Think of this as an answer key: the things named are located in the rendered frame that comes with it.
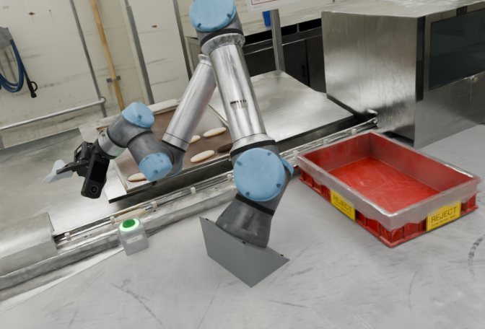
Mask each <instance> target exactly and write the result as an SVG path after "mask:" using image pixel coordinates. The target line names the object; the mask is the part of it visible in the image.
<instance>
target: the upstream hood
mask: <svg viewBox="0 0 485 329"><path fill-rule="evenodd" d="M53 232H55V230H54V228H53V225H52V222H51V219H50V217H49V214H48V212H46V213H44V214H41V215H38V216H34V217H32V218H29V219H26V220H23V221H19V222H17V223H14V224H10V225H9V226H6V227H2V228H0V276H4V275H6V274H8V273H11V272H14V271H17V270H19V269H21V268H25V267H27V266H31V265H32V264H35V263H38V262H40V261H43V260H46V259H48V258H52V257H53V256H56V255H58V253H57V251H56V244H55V242H54V240H53Z"/></svg>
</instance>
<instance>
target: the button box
mask: <svg viewBox="0 0 485 329"><path fill-rule="evenodd" d="M133 219H135V220H137V221H138V222H139V225H138V226H137V227H136V228H134V229H132V230H129V231H122V230H121V229H120V225H121V224H122V223H123V222H121V223H120V224H117V225H116V228H117V230H118V234H119V237H117V238H118V241H119V244H120V245H122V246H123V250H124V251H125V253H126V255H127V256H128V255H131V254H134V253H137V252H138V251H141V250H144V249H146V248H148V247H149V243H148V240H147V236H146V232H145V230H144V226H143V224H142V223H141V221H140V219H139V217H135V218H133Z"/></svg>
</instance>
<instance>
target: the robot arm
mask: <svg viewBox="0 0 485 329"><path fill-rule="evenodd" d="M189 17H190V21H191V24H192V25H193V26H194V27H195V30H196V34H197V37H198V41H199V45H200V47H201V51H200V53H199V55H198V58H199V63H198V66H197V67H196V70H195V71H194V74H193V76H192V78H191V80H190V82H189V84H188V86H187V88H186V90H185V93H184V95H183V97H182V99H181V101H180V103H179V105H178V107H177V109H176V111H175V114H174V116H173V117H172V120H171V121H170V124H169V126H168V127H167V130H166V132H165V135H164V136H163V138H162V140H161V142H160V143H159V142H158V140H157V138H156V136H155V135H154V134H153V131H152V130H151V128H150V127H152V124H153V123H154V114H153V112H152V111H151V110H150V109H149V108H148V107H147V106H146V105H145V104H143V103H140V102H133V103H131V104H130V105H129V106H128V107H127V108H126V109H125V110H123V111H122V112H121V114H120V115H119V116H118V117H117V118H116V119H115V120H114V121H113V122H112V123H111V124H110V125H109V126H108V127H107V128H106V129H105V130H104V131H101V132H100V133H99V137H98V138H97V139H96V140H95V142H94V143H92V142H90V143H89V142H87V141H83V142H82V143H81V144H80V145H79V147H78V148H77V149H76V150H75V151H74V161H73V162H70V163H68V164H64V162H63V160H61V159H60V160H57V161H56V162H55V164H54V166H53V169H52V172H51V173H50V174H49V175H47V176H46V177H45V178H44V179H43V182H44V183H52V182H53V181H57V180H60V179H62V178H69V177H72V175H73V172H76V171H77V174H78V176H79V177H80V176H82V177H85V179H84V183H83V186H82V190H81V195H82V196H84V197H87V198H91V199H97V198H99V197H100V195H101V192H102V189H103V187H104V185H105V184H106V182H107V171H108V166H109V164H110V160H111V159H115V158H116V157H117V156H120V155H121V154H122V153H124V152H125V150H127V149H128V150H129V151H130V153H131V155H132V157H133V158H134V160H135V162H136V163H137V165H138V167H139V170H140V172H141V173H142V174H143V175H144V177H145V178H146V179H147V180H148V181H155V180H159V179H160V178H162V177H164V176H174V175H176V174H178V173H179V172H180V171H181V170H182V168H183V156H184V154H185V152H186V150H187V148H188V146H189V144H190V142H191V139H192V138H193V135H194V133H195V132H196V129H197V128H198V125H199V123H200V121H201V119H202V117H203V115H204V113H205V111H206V108H207V106H208V104H209V102H210V100H211V98H212V96H213V94H214V91H215V89H216V88H217V87H218V90H219V95H220V97H221V101H222V105H223V108H224V113H225V116H226V119H227V123H228V126H229V130H230V134H231V137H232V142H233V147H232V148H231V150H230V157H231V160H232V165H233V168H234V169H233V178H234V181H235V185H236V187H237V189H238V191H237V193H236V195H235V198H234V200H233V201H232V203H231V204H230V205H229V206H228V207H227V208H226V209H225V210H224V211H223V212H222V213H221V215H219V217H218V218H217V221H216V223H215V224H216V225H217V226H218V227H219V228H221V229H223V230H224V231H226V232H228V233H230V234H231V235H233V236H235V237H237V238H239V239H241V240H244V241H246V242H248V243H250V244H252V245H255V246H258V247H262V248H266V246H267V244H268V242H269V237H270V231H271V220H272V218H273V216H274V213H275V211H276V209H277V207H278V205H279V202H280V200H281V198H282V196H283V194H284V191H285V190H286V188H287V185H288V183H289V181H290V180H291V179H292V174H293V172H294V168H293V166H292V165H291V164H290V163H289V162H288V161H286V160H285V159H284V158H282V157H280V155H279V150H278V148H277V145H276V141H275V139H273V138H271V137H270V136H268V135H267V133H266V129H265V126H264V123H263V119H262V116H261V112H260V109H259V106H258V102H257V99H256V96H255V92H254V89H253V85H252V81H251V79H250V75H249V72H248V68H247V65H246V62H245V57H244V55H243V50H242V46H243V45H244V43H245V36H244V34H243V28H242V25H241V22H240V18H239V16H238V13H237V10H236V5H235V2H234V1H233V0H193V2H192V3H191V6H190V9H189ZM89 144H90V145H91V146H90V145H89ZM80 147H82V149H81V150H80V151H79V152H78V153H77V150H78V149H79V148H80Z"/></svg>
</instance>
